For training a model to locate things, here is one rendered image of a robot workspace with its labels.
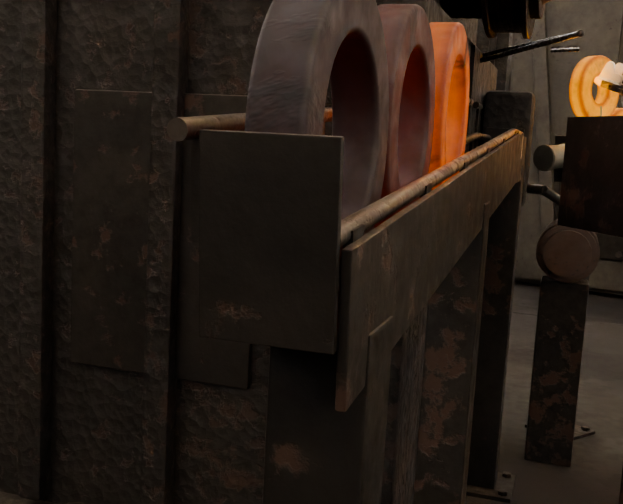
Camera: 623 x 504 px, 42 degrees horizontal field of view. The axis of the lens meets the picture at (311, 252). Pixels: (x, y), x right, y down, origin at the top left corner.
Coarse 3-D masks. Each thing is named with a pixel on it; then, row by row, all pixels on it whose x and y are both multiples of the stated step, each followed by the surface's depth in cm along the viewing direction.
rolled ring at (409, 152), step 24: (384, 24) 59; (408, 24) 60; (408, 48) 61; (432, 48) 70; (408, 72) 69; (432, 72) 71; (408, 96) 71; (432, 96) 72; (408, 120) 72; (432, 120) 73; (408, 144) 72; (408, 168) 71; (384, 192) 59
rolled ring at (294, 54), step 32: (288, 0) 42; (320, 0) 42; (352, 0) 45; (288, 32) 41; (320, 32) 41; (352, 32) 47; (256, 64) 41; (288, 64) 40; (320, 64) 41; (352, 64) 52; (384, 64) 54; (256, 96) 40; (288, 96) 40; (320, 96) 42; (352, 96) 54; (384, 96) 55; (256, 128) 40; (288, 128) 40; (320, 128) 42; (352, 128) 55; (384, 128) 56; (352, 160) 55; (384, 160) 57; (352, 192) 54
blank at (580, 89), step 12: (588, 60) 188; (600, 60) 190; (576, 72) 188; (588, 72) 187; (600, 72) 190; (576, 84) 187; (588, 84) 188; (576, 96) 188; (588, 96) 188; (600, 96) 194; (612, 96) 194; (576, 108) 189; (588, 108) 189; (600, 108) 192; (612, 108) 195
